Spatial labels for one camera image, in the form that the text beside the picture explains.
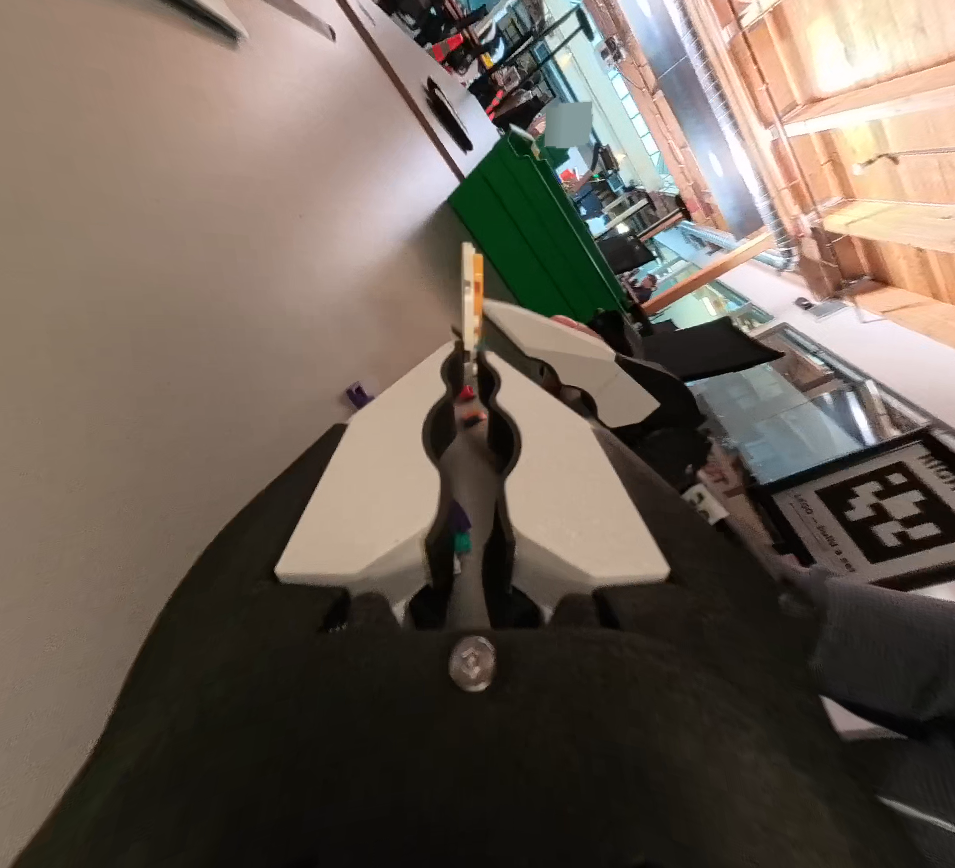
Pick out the white and orange brick plate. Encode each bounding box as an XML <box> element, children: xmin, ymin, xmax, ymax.
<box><xmin>459</xmin><ymin>243</ymin><xmax>486</xmax><ymax>365</ymax></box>

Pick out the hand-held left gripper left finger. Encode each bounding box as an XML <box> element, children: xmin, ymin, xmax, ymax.
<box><xmin>273</xmin><ymin>342</ymin><xmax>459</xmax><ymax>630</ymax></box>

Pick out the black office chair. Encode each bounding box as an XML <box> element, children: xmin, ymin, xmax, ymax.
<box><xmin>642</xmin><ymin>319</ymin><xmax>784</xmax><ymax>380</ymax></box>

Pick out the printed tag sign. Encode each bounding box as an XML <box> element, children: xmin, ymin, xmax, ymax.
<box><xmin>750</xmin><ymin>428</ymin><xmax>955</xmax><ymax>589</ymax></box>

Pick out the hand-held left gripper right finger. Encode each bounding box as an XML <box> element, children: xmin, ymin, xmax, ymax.
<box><xmin>479</xmin><ymin>349</ymin><xmax>672</xmax><ymax>628</ymax></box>

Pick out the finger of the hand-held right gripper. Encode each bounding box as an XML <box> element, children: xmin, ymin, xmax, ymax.
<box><xmin>482</xmin><ymin>299</ymin><xmax>663</xmax><ymax>430</ymax></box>

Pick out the person's right forearm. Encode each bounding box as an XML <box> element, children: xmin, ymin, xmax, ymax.
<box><xmin>776</xmin><ymin>562</ymin><xmax>955</xmax><ymax>742</ymax></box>

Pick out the black cable grommet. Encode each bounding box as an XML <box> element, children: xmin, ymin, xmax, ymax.
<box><xmin>424</xmin><ymin>77</ymin><xmax>475</xmax><ymax>153</ymax></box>

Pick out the green plastic bin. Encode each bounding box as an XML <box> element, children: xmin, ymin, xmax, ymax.
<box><xmin>448</xmin><ymin>129</ymin><xmax>631</xmax><ymax>320</ymax></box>

